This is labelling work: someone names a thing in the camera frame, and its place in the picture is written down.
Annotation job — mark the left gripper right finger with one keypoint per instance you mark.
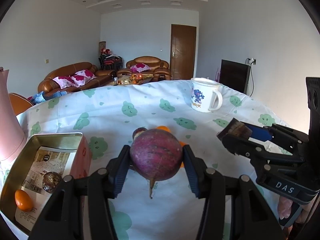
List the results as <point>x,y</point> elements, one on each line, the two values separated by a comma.
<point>195,168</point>

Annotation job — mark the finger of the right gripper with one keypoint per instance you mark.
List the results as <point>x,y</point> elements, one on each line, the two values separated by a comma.
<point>277,134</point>
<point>257,153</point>

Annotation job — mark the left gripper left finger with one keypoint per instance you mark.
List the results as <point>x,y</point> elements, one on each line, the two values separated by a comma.
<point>117,170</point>

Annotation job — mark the sugarcane piece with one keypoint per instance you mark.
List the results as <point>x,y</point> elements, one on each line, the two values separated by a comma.
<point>235,128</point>
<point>138,131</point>

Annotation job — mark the large orange mandarin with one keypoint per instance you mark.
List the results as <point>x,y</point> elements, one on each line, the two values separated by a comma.
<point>182,145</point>

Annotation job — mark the purple round radish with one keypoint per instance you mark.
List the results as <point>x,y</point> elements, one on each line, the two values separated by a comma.
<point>156,155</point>

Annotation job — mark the small back orange mandarin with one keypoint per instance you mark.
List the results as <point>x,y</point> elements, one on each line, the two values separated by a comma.
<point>164,128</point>

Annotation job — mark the dark water chestnut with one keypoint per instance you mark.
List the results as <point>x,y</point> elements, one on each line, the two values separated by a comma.
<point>50,181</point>

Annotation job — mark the right hand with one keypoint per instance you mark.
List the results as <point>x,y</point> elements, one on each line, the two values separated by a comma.
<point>284,209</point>

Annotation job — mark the white cloud-print tablecloth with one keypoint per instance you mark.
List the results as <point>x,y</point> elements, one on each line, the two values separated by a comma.
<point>107,116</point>

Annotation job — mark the white printed mug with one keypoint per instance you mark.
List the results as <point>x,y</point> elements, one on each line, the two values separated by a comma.
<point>205,95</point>

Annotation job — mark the black television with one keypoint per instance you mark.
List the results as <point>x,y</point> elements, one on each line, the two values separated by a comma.
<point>235,75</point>

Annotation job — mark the pink metal tin box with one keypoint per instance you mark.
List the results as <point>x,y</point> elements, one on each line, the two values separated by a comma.
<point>43,156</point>

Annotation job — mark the wooden coffee table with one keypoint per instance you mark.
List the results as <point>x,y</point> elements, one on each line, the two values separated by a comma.
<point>131,79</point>

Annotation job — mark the brown leather long sofa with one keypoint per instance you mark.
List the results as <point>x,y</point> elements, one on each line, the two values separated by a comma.
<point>102,78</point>

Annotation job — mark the pink floral pillow right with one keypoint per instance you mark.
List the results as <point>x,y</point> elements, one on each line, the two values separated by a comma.
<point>83,77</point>

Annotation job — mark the pink floral pillow left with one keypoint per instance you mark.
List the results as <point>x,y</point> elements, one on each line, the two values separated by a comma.
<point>65,81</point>

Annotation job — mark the pink floral armchair pillow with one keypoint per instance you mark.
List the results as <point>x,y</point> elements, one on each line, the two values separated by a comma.
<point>139,67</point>

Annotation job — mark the blue cloth on sofa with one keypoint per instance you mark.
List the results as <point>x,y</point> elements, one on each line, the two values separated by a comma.
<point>42,97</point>

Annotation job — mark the brown leather armchair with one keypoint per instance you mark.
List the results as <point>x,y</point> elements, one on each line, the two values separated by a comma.
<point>159,68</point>

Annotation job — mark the pink electric kettle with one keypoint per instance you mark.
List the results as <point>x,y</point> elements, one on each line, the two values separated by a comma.
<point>13,138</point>

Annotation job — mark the stacked dark chairs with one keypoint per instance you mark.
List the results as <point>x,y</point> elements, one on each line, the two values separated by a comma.
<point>108,60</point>

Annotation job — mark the brown wooden door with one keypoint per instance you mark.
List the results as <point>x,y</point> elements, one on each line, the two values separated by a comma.
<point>182,51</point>

